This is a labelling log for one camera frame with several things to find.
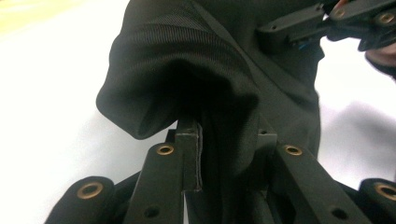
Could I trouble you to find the black shorts with blue stripes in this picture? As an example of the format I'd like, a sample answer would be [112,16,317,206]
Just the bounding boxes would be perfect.
[95,0,326,224]

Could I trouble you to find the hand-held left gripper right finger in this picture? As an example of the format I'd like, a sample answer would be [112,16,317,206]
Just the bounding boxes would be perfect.
[256,115,279,188]

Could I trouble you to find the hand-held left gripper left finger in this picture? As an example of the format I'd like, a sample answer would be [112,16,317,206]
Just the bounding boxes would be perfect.
[166,118,204,192]

